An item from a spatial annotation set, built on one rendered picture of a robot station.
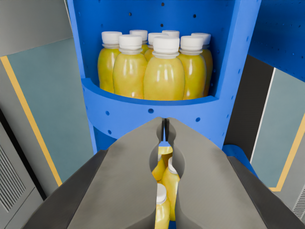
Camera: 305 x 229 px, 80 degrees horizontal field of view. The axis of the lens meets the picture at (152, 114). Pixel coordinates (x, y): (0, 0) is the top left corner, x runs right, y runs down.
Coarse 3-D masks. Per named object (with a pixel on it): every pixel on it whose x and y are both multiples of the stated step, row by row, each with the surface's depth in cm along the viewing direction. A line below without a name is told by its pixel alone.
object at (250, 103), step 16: (256, 64) 125; (240, 80) 131; (256, 80) 130; (272, 80) 130; (240, 96) 137; (256, 96) 136; (240, 112) 143; (256, 112) 142; (240, 128) 150; (256, 128) 149; (224, 144) 159; (240, 144) 158
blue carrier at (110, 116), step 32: (96, 0) 34; (128, 0) 39; (160, 0) 41; (192, 0) 39; (224, 0) 35; (256, 0) 22; (96, 32) 36; (128, 32) 42; (160, 32) 44; (192, 32) 42; (224, 32) 36; (96, 64) 38; (224, 64) 23; (96, 96) 26; (224, 96) 25; (96, 128) 41; (128, 128) 25; (192, 128) 25; (224, 128) 30
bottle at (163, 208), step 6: (168, 198) 45; (162, 204) 43; (168, 204) 44; (156, 210) 42; (162, 210) 43; (168, 210) 44; (156, 216) 43; (162, 216) 43; (168, 216) 45; (156, 222) 44; (162, 222) 44; (168, 222) 47; (156, 228) 45; (162, 228) 45; (168, 228) 50
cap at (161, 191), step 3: (159, 186) 44; (162, 186) 44; (159, 189) 43; (162, 189) 43; (165, 189) 43; (159, 192) 42; (162, 192) 42; (165, 192) 42; (159, 195) 41; (162, 195) 41; (165, 195) 42; (159, 198) 41; (162, 198) 42; (159, 201) 42
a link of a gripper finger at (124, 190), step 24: (120, 144) 9; (144, 144) 9; (120, 168) 8; (144, 168) 8; (96, 192) 7; (120, 192) 7; (144, 192) 7; (96, 216) 6; (120, 216) 6; (144, 216) 6
